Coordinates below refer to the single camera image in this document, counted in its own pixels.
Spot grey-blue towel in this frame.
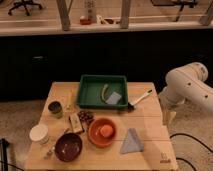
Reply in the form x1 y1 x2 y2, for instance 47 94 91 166
120 128 144 154

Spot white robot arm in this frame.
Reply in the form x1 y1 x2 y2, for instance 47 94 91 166
159 62 213 114

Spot orange bowl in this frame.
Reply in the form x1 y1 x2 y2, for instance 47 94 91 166
88 118 117 148

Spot red bowl on shelf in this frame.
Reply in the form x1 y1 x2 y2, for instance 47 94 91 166
79 16 91 25

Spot dark purple bowl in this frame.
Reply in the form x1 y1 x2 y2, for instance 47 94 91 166
55 133 82 162

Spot green curved vegetable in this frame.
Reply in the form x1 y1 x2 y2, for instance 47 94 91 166
101 84 109 102

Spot green plastic tray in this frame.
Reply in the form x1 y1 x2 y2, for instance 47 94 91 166
76 75 128 110

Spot grey-blue sponge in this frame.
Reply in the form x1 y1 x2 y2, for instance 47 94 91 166
106 92 121 105

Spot dark grape bunch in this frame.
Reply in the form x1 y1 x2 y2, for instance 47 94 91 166
78 111 94 125

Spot orange ball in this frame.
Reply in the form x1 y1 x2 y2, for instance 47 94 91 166
100 125 113 137

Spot small wooden block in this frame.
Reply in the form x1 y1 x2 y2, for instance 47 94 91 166
69 113 83 133

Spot dark green cup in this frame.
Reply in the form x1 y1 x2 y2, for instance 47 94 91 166
48 101 63 119

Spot white paper cup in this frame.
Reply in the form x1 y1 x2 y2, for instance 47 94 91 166
29 124 49 144

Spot black stand at left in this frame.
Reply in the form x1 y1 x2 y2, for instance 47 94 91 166
0 138 9 171

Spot black office chair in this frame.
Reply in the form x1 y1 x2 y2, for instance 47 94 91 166
8 0 43 16

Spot white handled brush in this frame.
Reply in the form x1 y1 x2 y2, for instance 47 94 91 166
128 90 152 110

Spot black cable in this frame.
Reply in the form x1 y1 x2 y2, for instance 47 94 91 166
169 132 213 171

